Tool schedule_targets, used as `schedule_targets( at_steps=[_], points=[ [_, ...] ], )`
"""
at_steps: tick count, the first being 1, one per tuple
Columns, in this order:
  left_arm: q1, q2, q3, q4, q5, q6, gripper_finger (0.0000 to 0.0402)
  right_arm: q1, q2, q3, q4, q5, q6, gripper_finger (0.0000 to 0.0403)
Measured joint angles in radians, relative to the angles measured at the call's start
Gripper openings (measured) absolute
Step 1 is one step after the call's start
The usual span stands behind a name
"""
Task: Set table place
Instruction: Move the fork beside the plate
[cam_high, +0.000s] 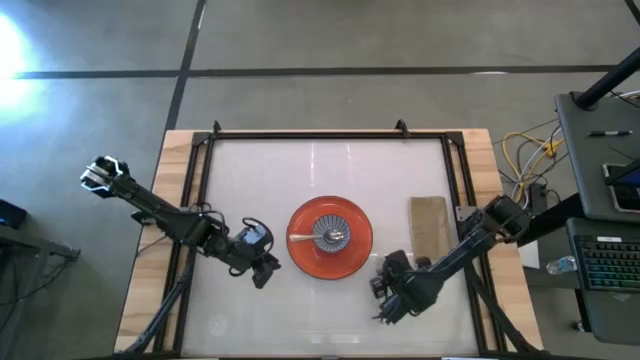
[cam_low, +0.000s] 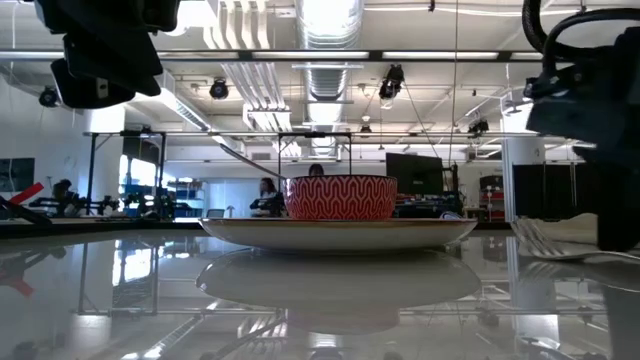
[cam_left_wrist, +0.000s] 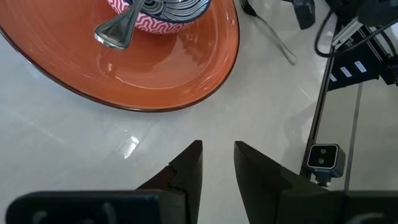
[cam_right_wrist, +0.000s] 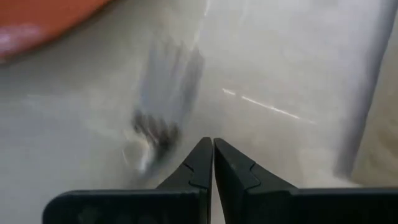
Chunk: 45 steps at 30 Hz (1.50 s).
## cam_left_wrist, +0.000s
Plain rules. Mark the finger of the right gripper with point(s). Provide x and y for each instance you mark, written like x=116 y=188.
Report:
x=304 y=14

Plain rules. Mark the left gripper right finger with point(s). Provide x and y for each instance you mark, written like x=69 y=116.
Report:
x=261 y=177

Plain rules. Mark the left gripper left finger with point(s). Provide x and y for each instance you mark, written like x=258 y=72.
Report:
x=189 y=174

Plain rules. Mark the silver metal fork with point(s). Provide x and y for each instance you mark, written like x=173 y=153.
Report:
x=273 y=34

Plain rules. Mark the orange ceramic plate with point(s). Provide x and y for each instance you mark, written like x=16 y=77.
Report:
x=155 y=71

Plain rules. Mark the blue patterned pink bowl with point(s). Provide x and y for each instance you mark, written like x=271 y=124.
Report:
x=161 y=25

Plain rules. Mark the silver metal spoon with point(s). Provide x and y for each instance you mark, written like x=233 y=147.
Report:
x=116 y=31

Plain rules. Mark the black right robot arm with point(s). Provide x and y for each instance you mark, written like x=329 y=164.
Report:
x=351 y=70

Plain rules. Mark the white table mat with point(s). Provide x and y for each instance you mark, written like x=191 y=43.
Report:
x=93 y=149

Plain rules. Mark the small grey stereo camera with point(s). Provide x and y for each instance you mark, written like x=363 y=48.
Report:
x=323 y=157

